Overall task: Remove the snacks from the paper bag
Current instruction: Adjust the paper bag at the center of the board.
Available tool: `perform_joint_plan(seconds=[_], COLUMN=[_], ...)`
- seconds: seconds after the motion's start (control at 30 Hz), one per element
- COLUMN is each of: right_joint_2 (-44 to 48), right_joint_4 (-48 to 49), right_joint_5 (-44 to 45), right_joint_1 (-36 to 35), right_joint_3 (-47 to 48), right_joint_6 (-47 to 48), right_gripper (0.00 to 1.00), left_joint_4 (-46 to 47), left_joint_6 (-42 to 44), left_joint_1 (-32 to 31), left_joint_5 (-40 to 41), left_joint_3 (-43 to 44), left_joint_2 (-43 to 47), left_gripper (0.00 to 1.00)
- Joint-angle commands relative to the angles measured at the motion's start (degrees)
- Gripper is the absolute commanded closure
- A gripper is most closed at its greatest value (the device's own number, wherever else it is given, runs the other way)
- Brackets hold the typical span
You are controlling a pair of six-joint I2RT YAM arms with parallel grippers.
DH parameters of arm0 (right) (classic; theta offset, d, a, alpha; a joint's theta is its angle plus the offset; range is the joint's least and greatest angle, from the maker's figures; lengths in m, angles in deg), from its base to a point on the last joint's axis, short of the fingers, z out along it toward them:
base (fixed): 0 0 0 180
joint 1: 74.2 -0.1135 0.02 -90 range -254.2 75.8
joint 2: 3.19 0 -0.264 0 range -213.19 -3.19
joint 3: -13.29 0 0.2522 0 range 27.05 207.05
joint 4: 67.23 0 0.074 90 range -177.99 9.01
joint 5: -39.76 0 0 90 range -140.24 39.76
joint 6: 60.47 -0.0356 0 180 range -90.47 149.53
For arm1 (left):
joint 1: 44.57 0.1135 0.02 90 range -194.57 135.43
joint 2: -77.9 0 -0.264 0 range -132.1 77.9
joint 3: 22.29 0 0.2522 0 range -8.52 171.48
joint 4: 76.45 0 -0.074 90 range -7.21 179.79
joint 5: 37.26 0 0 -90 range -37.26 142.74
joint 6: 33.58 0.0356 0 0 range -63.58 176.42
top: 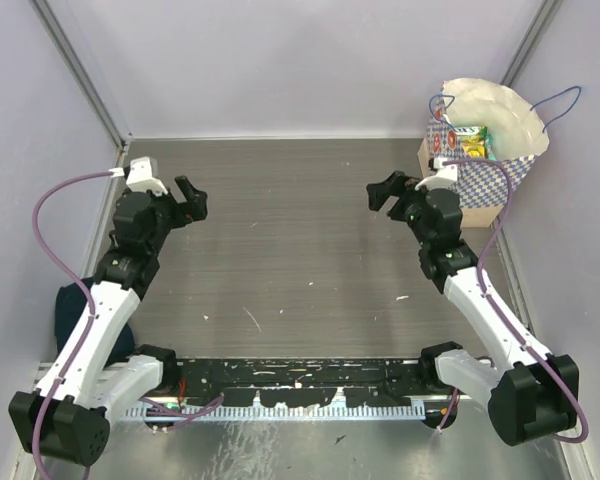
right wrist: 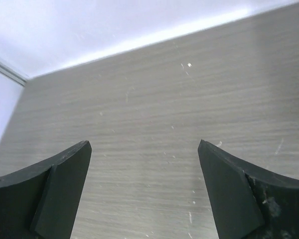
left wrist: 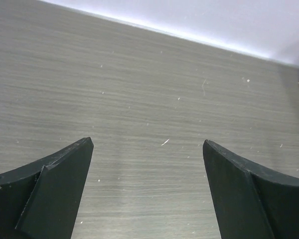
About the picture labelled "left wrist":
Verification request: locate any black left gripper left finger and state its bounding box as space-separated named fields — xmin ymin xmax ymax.
xmin=0 ymin=137 xmax=94 ymax=239

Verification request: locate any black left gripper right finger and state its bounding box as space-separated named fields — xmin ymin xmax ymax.
xmin=202 ymin=140 xmax=299 ymax=239

